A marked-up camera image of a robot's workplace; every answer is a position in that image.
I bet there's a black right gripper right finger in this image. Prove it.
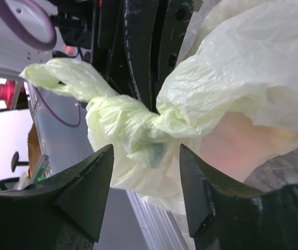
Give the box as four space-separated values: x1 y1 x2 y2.
179 145 298 249

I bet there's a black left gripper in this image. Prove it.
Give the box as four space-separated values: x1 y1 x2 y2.
51 0 202 110

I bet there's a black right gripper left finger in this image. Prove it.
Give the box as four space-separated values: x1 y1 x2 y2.
0 145 114 250

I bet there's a light green plastic bag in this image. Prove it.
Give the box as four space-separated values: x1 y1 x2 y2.
21 1 298 214

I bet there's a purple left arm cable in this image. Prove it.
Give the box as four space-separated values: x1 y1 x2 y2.
0 0 82 128

